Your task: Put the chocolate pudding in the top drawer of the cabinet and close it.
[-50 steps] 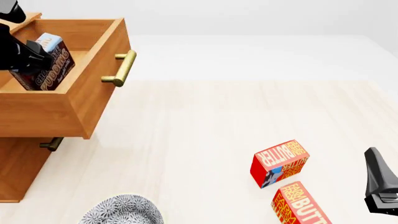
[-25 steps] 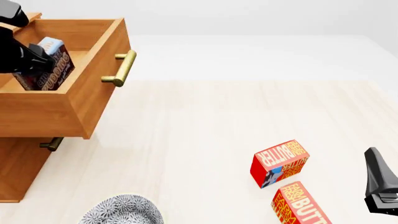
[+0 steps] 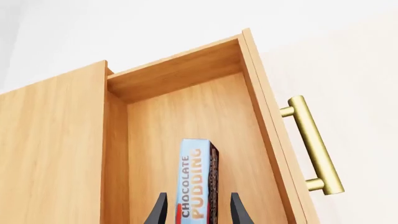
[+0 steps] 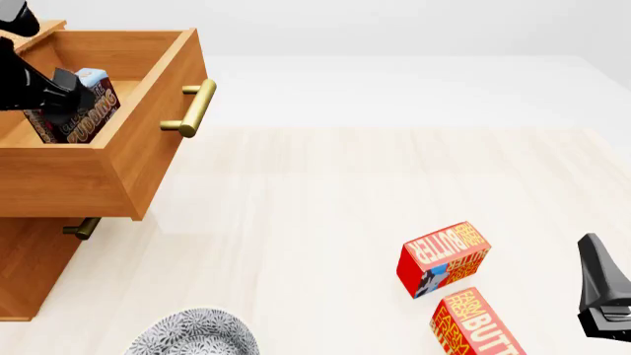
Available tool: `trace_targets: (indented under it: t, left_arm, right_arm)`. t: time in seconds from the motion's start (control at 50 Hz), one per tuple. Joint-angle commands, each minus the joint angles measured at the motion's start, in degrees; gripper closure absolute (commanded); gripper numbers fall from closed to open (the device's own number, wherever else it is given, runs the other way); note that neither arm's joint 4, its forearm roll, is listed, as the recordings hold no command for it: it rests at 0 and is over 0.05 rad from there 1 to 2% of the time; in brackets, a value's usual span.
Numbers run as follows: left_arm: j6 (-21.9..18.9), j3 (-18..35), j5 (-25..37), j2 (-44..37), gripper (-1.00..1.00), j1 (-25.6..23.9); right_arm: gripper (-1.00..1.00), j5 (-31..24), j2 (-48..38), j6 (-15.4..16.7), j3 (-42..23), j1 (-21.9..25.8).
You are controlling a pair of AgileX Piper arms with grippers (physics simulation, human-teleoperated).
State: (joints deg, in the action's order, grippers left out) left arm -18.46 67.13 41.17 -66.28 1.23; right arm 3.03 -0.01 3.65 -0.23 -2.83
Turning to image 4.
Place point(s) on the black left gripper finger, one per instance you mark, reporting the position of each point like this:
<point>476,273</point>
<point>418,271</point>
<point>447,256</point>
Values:
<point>66,94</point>

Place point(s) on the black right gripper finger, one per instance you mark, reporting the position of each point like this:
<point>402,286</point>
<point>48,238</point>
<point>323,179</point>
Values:
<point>599,270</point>

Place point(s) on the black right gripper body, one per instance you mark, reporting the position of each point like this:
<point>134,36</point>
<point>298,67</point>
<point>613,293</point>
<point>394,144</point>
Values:
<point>609,323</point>

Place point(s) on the brown chocolate pudding box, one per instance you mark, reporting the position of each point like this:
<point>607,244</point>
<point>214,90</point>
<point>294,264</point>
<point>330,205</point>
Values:
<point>93,118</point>

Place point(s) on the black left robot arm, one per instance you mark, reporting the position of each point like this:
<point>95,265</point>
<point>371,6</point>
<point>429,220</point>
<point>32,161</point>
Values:
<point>20,81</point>

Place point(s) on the wooden drawer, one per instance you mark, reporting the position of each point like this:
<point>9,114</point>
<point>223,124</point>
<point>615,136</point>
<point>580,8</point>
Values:
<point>143,140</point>

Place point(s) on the wooden cabinet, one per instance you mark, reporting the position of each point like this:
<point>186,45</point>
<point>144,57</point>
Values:
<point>24,266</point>

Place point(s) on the red butter box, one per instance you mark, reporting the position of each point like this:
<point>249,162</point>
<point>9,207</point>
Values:
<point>473,325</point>
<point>443,255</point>

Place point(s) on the black-and-white patterned bowl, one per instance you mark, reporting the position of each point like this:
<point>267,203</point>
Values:
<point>197,336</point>

